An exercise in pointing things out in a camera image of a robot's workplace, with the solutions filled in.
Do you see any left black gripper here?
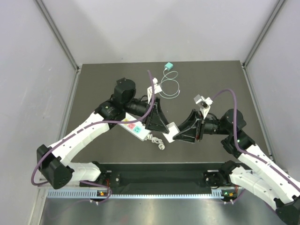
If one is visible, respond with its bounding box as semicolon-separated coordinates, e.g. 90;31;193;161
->
124;97;170;134

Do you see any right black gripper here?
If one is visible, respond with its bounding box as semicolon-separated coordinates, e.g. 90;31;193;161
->
172;109;231;143

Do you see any white cube adapter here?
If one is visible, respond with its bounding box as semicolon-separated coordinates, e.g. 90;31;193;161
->
163;122;180;143

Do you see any white power strip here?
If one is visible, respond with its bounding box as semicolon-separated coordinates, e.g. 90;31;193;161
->
119;113;151;141

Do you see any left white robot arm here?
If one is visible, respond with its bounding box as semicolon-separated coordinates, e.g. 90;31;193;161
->
34;78;165;189

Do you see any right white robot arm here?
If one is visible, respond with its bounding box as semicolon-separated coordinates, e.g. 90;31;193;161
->
173;109;300;225

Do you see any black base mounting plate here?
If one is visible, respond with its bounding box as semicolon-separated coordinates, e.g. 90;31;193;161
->
100;163;235;194

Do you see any teal charger block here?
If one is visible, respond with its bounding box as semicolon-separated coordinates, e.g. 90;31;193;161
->
164;62;173;71

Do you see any white power strip cord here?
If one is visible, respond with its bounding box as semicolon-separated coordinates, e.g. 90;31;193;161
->
147;134;166;151

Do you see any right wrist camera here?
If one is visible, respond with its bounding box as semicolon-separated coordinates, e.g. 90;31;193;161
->
194;95;213;119

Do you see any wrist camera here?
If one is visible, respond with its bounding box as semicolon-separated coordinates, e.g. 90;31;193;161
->
147;78;162;102
194;95;213;119

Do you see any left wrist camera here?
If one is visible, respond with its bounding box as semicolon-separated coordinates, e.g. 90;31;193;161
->
147;78;162;102

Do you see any grey slotted cable duct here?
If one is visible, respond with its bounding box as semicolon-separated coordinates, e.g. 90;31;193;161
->
46;188;237;199

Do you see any left aluminium frame post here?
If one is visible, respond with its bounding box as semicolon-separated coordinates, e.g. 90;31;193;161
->
34;0;80;71

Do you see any aluminium frame post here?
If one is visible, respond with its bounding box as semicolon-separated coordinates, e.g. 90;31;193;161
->
241;0;287;69
34;0;80;71

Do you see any right aluminium frame post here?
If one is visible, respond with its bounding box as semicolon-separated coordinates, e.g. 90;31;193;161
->
241;0;287;69

